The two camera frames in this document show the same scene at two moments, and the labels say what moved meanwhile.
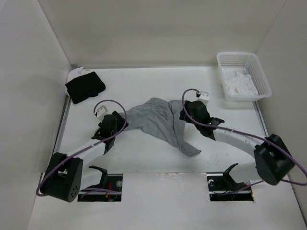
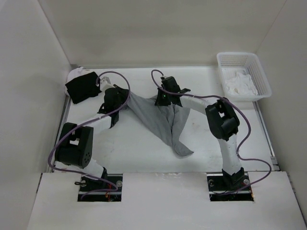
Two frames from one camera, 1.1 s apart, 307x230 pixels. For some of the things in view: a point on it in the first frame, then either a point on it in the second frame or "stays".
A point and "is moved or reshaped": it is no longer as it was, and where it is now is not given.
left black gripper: (120, 121) -> (124, 92)
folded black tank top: (87, 86) stays
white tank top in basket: (241, 84) stays
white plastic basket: (242, 77) stays
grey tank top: (161, 117) is moved or reshaped
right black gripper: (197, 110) -> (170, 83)
